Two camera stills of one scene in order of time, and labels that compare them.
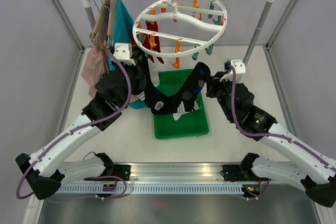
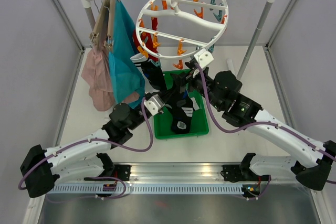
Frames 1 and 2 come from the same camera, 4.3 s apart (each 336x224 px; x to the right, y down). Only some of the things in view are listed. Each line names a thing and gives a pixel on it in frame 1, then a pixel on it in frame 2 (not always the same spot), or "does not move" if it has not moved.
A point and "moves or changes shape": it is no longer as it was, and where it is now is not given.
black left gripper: [139, 67] → [166, 94]
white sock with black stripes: [155, 68] moves or changes shape
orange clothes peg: [153, 44] moves or changes shape
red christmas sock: [153, 25] moves or changes shape
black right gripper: [213, 82] → [182, 78]
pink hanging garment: [95, 65] does not move
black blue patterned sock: [159, 103] moves or changes shape
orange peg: [177, 64] moves or changes shape
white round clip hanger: [175, 27] moves or changes shape
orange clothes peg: [153, 11] → [156, 8]
